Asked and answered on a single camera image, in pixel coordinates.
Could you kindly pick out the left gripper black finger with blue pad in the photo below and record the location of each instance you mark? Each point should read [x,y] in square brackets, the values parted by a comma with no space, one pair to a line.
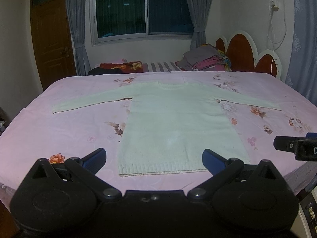
[223,171]
[84,170]

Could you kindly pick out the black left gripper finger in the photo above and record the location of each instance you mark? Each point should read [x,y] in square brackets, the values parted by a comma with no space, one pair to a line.
[285,143]

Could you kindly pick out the pale green knit sweater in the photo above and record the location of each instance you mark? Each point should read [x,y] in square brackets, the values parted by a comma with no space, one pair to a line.
[170,125]

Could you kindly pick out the stack of folded clothes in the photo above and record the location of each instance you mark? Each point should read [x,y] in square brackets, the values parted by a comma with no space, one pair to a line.
[205,58]

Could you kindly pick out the white appliance with buttons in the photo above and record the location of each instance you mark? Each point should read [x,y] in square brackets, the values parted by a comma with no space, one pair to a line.
[305,222]

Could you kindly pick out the pink floral bed sheet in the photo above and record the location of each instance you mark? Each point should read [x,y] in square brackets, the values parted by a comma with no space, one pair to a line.
[36,132]

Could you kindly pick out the black garment on bed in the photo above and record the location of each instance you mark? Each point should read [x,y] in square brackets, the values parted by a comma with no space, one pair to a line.
[102,71]

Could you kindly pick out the red white scalloped headboard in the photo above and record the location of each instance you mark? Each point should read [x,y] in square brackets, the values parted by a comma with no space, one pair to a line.
[244,56]

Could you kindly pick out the red floral blanket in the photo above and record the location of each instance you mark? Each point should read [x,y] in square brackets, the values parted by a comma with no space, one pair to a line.
[125,67]

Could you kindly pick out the striped grey white pillow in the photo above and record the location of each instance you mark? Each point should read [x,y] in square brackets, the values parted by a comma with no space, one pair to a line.
[159,67]

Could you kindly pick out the right grey curtain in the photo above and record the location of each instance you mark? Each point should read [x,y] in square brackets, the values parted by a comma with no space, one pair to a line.
[199,11]

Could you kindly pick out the grey curtain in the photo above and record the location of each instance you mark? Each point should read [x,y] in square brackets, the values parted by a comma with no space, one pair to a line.
[199,11]
[76,18]

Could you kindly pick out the left grey curtain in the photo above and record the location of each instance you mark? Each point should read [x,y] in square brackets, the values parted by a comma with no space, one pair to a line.
[76,18]

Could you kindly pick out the white wall charger plug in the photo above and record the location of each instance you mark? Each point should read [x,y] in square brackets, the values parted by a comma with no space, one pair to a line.
[273,6]

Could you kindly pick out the window with white frame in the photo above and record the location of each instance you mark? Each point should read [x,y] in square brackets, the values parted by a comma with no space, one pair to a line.
[116,20]

